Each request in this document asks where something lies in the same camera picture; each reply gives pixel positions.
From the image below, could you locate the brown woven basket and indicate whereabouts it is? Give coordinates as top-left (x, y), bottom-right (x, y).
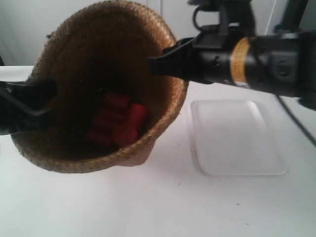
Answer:
top-left (11, 0), bottom-right (188, 173)

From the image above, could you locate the black cable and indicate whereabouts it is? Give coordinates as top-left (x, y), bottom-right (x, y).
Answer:
top-left (276, 95), bottom-right (316, 146)

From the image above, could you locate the white rectangular plastic tray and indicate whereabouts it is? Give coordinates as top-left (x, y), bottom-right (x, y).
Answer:
top-left (191, 100), bottom-right (287, 176)

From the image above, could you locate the dark vertical post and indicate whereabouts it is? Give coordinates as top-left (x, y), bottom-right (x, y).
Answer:
top-left (274, 0), bottom-right (308, 34)

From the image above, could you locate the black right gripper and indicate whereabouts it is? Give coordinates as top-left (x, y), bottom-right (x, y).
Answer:
top-left (147, 25), bottom-right (235, 85)

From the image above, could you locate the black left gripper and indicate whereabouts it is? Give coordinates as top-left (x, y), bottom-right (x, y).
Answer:
top-left (0, 79), bottom-right (58, 135)

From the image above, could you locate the red cylinder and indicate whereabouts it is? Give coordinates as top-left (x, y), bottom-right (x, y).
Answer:
top-left (123, 103), bottom-right (149, 145)
top-left (92, 109), bottom-right (124, 130)
top-left (102, 92), bottom-right (130, 115)

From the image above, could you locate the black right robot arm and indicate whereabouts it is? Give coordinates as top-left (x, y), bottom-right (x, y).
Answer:
top-left (148, 25), bottom-right (316, 110)

